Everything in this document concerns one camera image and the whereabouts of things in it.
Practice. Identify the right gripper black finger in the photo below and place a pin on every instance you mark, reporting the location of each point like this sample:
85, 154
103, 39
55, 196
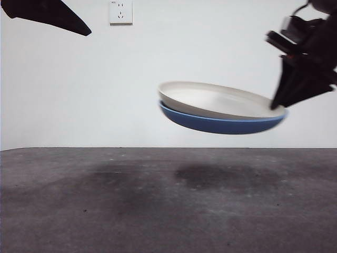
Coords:
283, 84
310, 81

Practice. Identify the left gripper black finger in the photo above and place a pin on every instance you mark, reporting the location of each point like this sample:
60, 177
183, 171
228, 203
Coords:
52, 13

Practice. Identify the blue round plate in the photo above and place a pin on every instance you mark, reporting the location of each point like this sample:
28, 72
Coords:
218, 126

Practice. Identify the white wall socket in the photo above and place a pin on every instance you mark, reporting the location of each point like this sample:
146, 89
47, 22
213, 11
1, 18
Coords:
121, 13

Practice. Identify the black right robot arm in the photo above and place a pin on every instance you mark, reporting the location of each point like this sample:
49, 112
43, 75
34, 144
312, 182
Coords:
325, 6

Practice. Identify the white round plate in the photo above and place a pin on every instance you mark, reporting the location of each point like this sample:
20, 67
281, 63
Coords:
210, 97

